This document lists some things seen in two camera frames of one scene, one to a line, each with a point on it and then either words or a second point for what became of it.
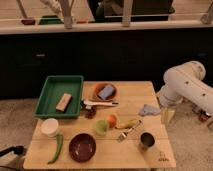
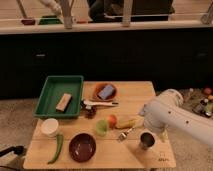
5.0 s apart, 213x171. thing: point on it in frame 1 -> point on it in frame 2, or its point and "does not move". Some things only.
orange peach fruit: x=112 y=120 does not move
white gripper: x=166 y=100 -> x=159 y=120
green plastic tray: x=61 y=97 does not move
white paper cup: x=49 y=127 does not move
